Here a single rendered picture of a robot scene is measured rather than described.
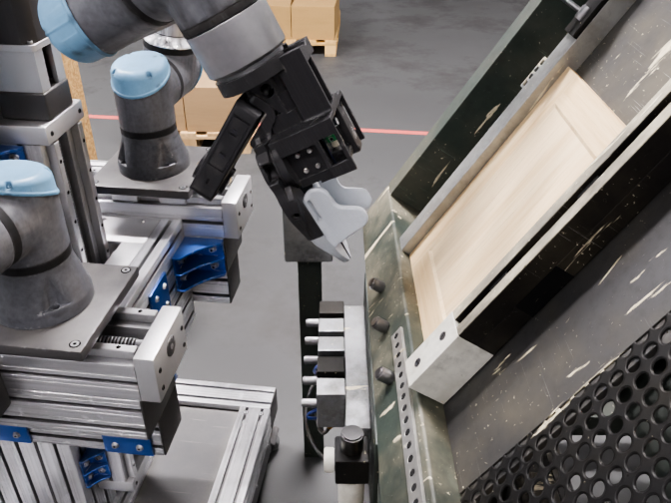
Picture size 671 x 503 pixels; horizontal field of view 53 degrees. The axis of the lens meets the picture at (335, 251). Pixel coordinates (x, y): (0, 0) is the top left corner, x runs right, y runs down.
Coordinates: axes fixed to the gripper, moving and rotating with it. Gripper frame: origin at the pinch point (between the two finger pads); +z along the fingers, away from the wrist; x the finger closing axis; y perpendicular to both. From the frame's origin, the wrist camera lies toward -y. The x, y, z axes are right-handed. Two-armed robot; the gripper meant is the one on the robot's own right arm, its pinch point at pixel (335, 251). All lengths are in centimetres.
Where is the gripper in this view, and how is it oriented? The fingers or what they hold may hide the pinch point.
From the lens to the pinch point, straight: 67.9
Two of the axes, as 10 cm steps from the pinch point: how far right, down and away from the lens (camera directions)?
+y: 8.8, -3.2, -3.5
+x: 1.3, -5.4, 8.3
